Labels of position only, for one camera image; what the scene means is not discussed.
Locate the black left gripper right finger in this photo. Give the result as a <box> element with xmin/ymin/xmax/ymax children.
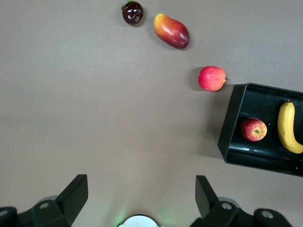
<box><xmin>190</xmin><ymin>175</ymin><xmax>242</xmax><ymax>227</ymax></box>

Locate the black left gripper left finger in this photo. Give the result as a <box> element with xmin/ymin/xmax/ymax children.
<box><xmin>31</xmin><ymin>174</ymin><xmax>89</xmax><ymax>227</ymax></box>

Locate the black plastic box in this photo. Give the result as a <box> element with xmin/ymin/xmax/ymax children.
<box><xmin>217</xmin><ymin>82</ymin><xmax>303</xmax><ymax>177</ymax></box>

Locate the red yellow apple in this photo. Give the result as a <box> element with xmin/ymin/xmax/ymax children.
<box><xmin>240</xmin><ymin>117</ymin><xmax>268</xmax><ymax>142</ymax></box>

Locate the yellow banana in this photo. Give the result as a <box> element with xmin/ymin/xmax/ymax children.
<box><xmin>277</xmin><ymin>100</ymin><xmax>303</xmax><ymax>154</ymax></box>

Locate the red pomegranate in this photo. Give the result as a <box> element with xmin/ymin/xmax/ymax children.
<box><xmin>197</xmin><ymin>65</ymin><xmax>230</xmax><ymax>92</ymax></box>

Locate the red yellow mango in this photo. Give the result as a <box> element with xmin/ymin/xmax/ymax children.
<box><xmin>153</xmin><ymin>13</ymin><xmax>190</xmax><ymax>50</ymax></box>

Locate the dark purple mangosteen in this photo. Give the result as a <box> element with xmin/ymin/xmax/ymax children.
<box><xmin>122</xmin><ymin>0</ymin><xmax>144</xmax><ymax>26</ymax></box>

